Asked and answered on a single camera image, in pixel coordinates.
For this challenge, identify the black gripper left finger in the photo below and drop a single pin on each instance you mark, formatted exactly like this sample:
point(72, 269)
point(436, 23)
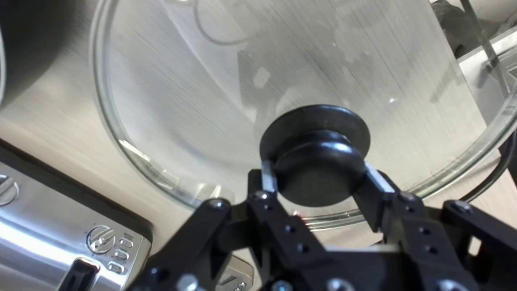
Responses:
point(281, 237)

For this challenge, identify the stainless four-slot toaster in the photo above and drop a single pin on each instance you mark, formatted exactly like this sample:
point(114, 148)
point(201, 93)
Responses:
point(50, 232)

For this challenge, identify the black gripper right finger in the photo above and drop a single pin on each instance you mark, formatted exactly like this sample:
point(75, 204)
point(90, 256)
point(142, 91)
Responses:
point(426, 237)

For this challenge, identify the glass lid with black knob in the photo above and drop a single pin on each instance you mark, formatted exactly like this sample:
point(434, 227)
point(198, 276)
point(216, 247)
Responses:
point(189, 107)

